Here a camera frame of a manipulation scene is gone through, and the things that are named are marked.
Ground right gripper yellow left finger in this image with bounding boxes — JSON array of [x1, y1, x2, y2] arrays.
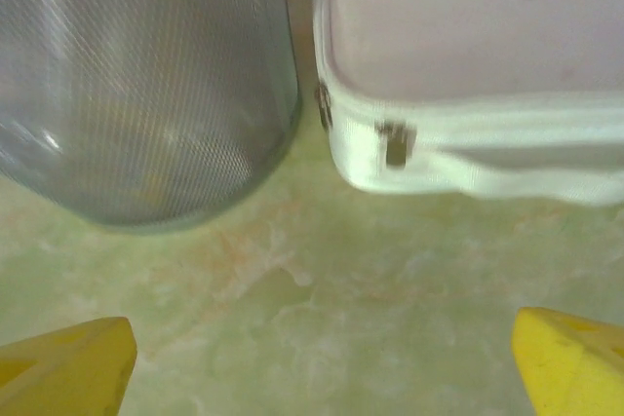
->
[[0, 316, 138, 416]]

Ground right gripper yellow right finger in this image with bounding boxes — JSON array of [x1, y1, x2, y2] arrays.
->
[[510, 306, 624, 416]]

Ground transparent grey plastic bin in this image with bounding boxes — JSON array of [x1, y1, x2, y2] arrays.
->
[[0, 0, 302, 236]]

